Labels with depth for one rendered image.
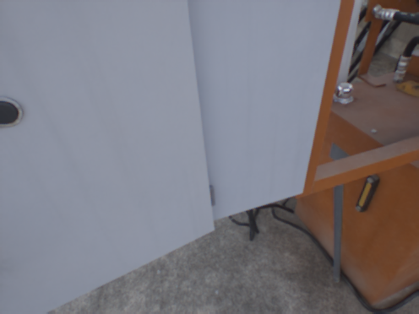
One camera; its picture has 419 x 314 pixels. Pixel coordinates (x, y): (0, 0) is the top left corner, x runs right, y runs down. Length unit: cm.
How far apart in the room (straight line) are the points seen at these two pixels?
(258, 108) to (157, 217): 22
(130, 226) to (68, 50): 25
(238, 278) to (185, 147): 89
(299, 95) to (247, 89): 9
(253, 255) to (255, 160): 82
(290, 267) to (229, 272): 25
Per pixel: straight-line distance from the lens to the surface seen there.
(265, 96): 41
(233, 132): 41
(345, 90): 98
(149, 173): 37
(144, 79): 31
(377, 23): 113
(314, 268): 126
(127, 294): 125
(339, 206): 78
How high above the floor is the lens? 108
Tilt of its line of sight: 40 degrees down
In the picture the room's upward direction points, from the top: 6 degrees counter-clockwise
